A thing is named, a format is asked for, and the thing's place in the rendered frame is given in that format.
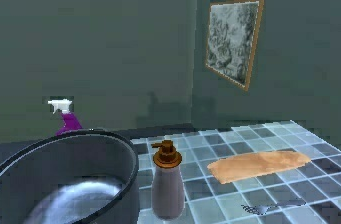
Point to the framed grey picture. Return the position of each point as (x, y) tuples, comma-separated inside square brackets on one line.
[(233, 41)]

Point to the orange cloth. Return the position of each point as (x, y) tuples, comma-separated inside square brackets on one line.
[(258, 165)]

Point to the large grey metal pot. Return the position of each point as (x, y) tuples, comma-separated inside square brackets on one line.
[(11, 176)]

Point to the grey soap dispenser brown pump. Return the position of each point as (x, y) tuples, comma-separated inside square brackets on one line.
[(167, 190)]

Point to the grey metal fork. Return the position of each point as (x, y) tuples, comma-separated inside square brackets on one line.
[(264, 208)]

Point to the purple spray bottle white nozzle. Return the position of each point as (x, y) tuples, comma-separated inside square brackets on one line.
[(68, 120)]

